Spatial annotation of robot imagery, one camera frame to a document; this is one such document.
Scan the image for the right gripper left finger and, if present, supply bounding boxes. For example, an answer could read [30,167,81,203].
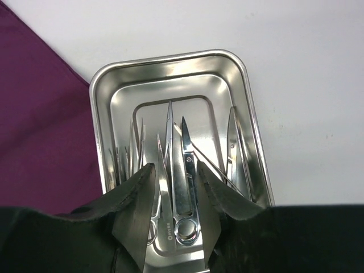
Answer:
[1,163,156,272]

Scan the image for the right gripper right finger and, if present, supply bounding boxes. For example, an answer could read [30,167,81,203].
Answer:
[196,162,363,272]

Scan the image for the steel forceps ring handled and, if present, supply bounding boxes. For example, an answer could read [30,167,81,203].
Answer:
[175,116,200,246]

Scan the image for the pointed steel tweezers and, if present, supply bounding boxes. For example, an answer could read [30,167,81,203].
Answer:
[226,106,253,201]

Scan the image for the steel tweezers bottom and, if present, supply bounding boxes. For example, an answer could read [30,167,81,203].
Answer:
[128,118,146,177]

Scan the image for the stainless steel instrument tray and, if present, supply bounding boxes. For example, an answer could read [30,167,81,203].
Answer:
[89,49,274,272]

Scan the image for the steel hemostat ring handled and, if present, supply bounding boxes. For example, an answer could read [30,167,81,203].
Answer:
[147,134,173,246]

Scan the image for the purple surgical drape cloth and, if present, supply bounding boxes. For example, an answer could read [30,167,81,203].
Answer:
[1,4,102,214]

